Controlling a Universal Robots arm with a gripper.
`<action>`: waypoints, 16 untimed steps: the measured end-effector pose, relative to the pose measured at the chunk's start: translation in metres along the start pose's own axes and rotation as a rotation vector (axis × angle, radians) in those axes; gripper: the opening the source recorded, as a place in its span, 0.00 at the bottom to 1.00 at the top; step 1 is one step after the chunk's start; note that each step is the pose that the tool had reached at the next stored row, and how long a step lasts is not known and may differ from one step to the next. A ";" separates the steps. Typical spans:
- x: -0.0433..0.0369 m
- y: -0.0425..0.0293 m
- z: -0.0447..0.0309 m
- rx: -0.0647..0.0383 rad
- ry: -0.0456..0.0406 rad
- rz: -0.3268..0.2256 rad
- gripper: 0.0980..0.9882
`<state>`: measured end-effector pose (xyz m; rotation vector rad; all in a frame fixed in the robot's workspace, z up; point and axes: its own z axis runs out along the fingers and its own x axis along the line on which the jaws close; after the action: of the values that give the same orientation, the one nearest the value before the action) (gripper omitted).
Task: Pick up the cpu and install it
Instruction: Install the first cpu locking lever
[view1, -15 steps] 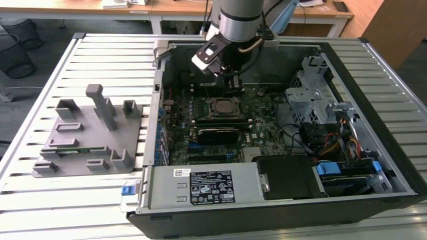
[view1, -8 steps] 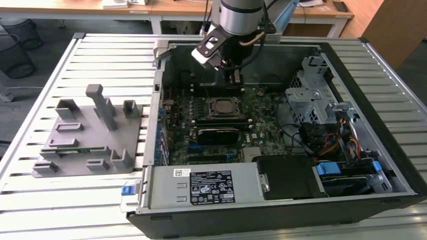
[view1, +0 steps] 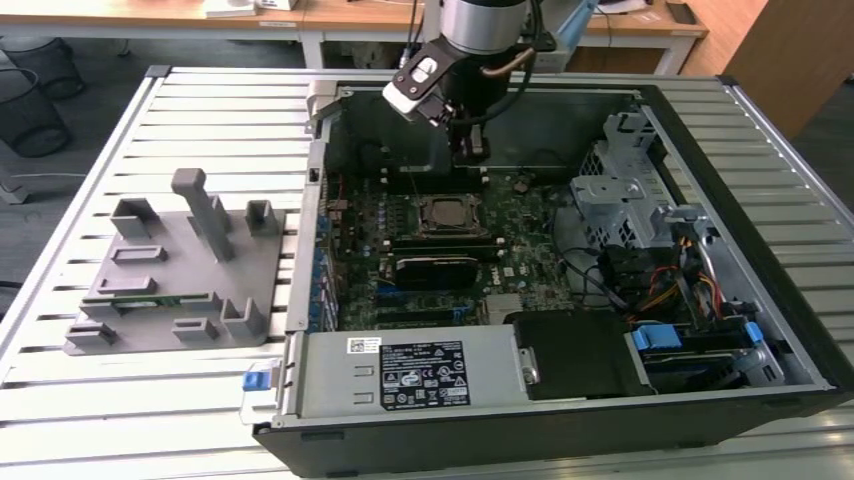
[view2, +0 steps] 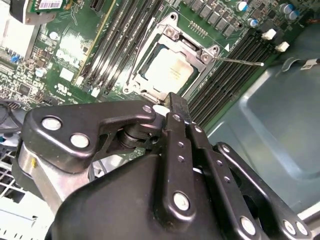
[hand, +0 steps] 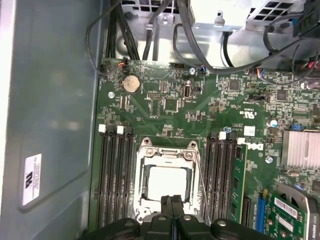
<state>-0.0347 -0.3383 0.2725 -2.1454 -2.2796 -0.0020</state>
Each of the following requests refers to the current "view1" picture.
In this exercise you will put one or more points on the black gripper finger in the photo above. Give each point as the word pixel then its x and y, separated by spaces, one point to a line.
pixel 470 147

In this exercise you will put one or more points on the silver CPU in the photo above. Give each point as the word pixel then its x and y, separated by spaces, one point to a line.
pixel 450 212

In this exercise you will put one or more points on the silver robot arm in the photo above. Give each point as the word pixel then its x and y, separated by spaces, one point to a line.
pixel 476 25

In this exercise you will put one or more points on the CPU socket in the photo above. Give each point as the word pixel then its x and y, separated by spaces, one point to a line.
pixel 418 227

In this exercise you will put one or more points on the black installed RAM stick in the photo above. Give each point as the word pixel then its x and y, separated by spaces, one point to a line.
pixel 443 253
pixel 440 243

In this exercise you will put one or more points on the green motherboard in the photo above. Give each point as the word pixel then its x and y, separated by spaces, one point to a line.
pixel 527 250

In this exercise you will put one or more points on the silver drive cage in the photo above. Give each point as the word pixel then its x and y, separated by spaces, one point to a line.
pixel 614 200

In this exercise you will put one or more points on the black graphics card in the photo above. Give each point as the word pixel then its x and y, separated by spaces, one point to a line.
pixel 434 272

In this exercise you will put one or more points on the silver chipset heatsink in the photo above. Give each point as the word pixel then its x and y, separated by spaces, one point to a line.
pixel 504 308

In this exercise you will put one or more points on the white box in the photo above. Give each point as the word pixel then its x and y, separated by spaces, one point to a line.
pixel 276 4

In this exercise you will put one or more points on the black phone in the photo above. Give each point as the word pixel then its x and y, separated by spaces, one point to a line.
pixel 682 12

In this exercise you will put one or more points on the white book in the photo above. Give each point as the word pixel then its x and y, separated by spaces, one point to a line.
pixel 229 9

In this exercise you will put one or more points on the blue disk carrier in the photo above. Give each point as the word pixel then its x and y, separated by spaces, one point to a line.
pixel 654 337
pixel 754 334

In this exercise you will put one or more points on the wooden cabinet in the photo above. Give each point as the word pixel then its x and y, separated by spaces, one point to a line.
pixel 787 50

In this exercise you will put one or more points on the grey power supply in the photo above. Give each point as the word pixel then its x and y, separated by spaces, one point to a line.
pixel 334 370

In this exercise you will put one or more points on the grey parts rack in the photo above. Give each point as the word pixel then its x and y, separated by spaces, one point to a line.
pixel 193 280

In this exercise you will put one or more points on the wooden desk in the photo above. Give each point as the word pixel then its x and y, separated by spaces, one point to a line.
pixel 133 21

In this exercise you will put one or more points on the green RAM stick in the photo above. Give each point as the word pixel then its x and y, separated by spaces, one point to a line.
pixel 167 300

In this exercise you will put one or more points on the blue case latch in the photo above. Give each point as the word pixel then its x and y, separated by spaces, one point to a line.
pixel 256 380

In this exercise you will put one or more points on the black PC case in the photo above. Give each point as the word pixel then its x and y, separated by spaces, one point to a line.
pixel 467 440

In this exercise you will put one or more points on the black mesh waste bin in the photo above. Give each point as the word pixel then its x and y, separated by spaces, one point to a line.
pixel 33 115
pixel 56 65

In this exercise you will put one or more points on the grey stand foot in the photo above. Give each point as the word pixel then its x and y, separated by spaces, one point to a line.
pixel 13 192

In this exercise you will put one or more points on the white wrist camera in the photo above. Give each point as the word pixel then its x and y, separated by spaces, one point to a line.
pixel 414 85

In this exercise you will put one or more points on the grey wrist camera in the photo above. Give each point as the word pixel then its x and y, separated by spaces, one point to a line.
pixel 554 55

